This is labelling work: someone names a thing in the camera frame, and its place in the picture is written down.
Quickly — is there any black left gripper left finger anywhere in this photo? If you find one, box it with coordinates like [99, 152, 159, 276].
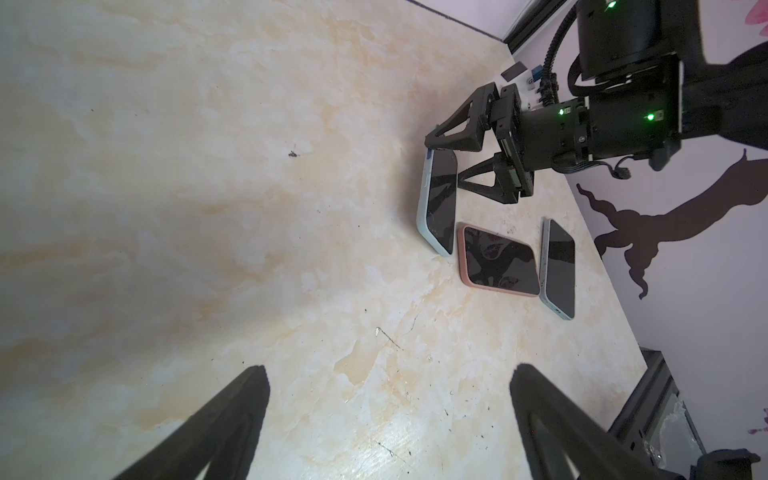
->
[117, 365, 270, 479]

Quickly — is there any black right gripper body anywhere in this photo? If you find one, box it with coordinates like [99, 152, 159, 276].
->
[491, 84, 591, 197]

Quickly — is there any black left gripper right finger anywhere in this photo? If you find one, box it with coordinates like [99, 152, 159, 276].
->
[509, 363, 679, 479]

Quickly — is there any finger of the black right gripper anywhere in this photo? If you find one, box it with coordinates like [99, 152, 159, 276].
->
[425, 82, 499, 152]
[458, 153, 519, 204]

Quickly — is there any light green phone case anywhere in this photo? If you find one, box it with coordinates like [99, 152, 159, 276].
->
[416, 147, 460, 258]

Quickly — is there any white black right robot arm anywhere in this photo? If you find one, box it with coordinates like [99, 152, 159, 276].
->
[425, 1, 767, 204]

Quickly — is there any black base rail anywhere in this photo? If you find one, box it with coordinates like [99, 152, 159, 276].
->
[608, 348, 761, 479]

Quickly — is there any black corner frame post right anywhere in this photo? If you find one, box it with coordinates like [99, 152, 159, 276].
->
[503, 0, 577, 55]

